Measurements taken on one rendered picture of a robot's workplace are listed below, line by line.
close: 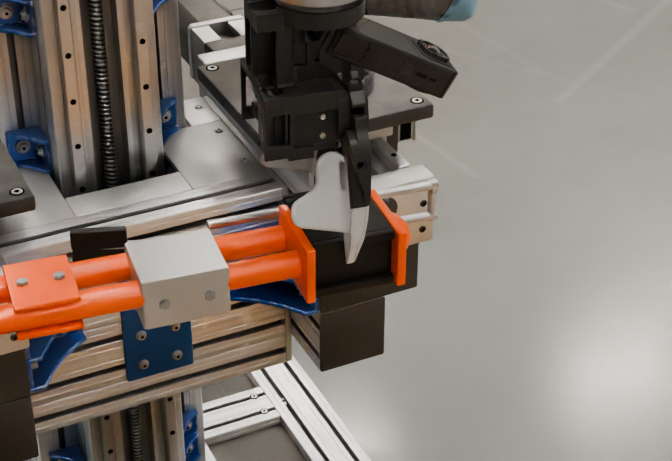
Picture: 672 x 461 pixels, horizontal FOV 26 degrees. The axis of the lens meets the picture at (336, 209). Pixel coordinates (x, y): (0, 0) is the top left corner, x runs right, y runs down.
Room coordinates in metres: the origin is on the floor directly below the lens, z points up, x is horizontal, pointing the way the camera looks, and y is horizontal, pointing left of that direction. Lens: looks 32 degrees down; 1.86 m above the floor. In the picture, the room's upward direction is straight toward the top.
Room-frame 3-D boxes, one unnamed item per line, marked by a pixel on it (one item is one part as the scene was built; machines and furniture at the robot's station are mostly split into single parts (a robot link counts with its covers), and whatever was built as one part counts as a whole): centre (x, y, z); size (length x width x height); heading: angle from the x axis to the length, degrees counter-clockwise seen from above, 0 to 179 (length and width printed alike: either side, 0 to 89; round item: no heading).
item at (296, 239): (0.98, 0.00, 1.21); 0.08 x 0.07 x 0.05; 109
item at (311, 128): (0.98, 0.02, 1.37); 0.09 x 0.08 x 0.12; 108
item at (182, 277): (0.95, 0.12, 1.21); 0.07 x 0.07 x 0.04; 19
